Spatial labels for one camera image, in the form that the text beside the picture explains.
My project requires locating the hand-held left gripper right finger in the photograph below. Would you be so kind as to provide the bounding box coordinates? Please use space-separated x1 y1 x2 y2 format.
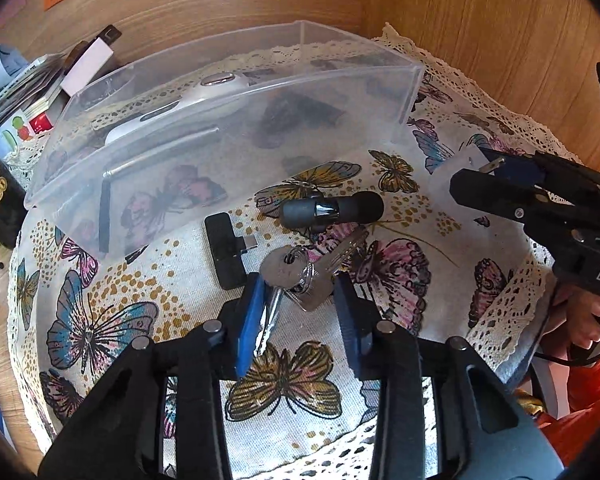
331 273 567 480

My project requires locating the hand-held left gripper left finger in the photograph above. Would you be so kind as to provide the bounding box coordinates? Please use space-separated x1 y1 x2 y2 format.
37 274 272 480

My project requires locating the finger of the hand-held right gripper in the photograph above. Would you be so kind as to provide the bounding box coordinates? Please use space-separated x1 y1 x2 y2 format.
449 168 537 225
479 147 556 197

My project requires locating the white plug adapter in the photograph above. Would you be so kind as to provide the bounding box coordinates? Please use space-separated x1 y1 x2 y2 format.
427 144 507 213

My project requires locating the silver round-head key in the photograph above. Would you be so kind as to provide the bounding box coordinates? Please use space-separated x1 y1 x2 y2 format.
254 245 308 358

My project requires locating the metal key ring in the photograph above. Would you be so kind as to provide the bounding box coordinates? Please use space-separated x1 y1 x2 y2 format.
282 250 315 297

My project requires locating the clear plastic container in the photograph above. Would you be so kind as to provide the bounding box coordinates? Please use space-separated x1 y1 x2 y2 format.
24 20 425 261

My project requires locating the person's right hand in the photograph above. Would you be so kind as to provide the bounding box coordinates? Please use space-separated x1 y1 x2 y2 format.
550 284 600 357

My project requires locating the black plug-in receiver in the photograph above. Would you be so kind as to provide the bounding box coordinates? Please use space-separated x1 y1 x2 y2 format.
204 212 259 291

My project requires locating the butterfly print tablecloth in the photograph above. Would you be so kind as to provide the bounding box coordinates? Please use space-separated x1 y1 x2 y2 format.
5 22 588 480

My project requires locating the orange sleeve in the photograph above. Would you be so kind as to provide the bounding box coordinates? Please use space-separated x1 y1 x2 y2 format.
535 332 600 468

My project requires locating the black clip object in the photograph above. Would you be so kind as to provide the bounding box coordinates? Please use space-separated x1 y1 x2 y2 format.
256 91 343 150

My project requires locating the white handheld device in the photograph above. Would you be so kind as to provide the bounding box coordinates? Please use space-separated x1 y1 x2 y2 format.
104 72 248 147

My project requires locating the white and black box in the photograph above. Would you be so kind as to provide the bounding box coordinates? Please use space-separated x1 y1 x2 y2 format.
60 24 123 97

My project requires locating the stack of booklets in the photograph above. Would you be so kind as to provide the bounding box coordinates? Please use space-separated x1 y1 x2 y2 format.
0 42 73 141

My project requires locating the black wireless microphone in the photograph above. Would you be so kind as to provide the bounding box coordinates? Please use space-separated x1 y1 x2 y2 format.
279 191 385 233

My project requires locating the black cable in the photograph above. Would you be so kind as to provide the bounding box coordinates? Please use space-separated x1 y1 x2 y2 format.
532 347 600 367

